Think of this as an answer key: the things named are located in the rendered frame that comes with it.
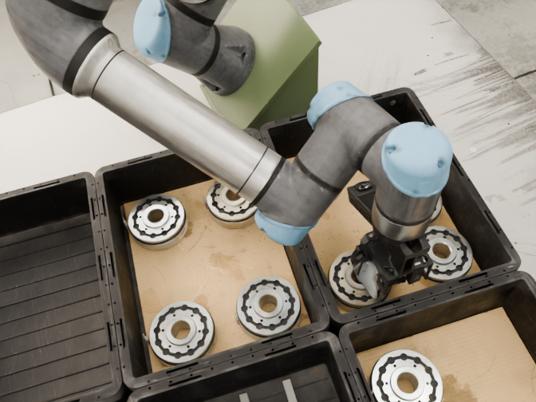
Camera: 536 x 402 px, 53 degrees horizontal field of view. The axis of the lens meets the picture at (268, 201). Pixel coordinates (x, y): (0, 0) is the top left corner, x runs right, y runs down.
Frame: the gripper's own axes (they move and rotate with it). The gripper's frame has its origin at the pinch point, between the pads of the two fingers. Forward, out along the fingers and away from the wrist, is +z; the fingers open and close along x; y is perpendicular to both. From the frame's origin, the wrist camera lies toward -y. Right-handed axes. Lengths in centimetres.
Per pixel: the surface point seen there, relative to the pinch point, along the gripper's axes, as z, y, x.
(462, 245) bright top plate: -1.0, 1.2, 14.9
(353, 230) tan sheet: 2.0, -9.7, 0.5
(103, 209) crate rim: -8.0, -23.6, -39.3
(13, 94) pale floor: 86, -172, -84
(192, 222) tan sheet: 2.0, -22.1, -26.0
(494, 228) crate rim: -6.7, 2.6, 18.3
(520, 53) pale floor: 85, -106, 132
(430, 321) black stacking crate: -1.6, 11.1, 3.3
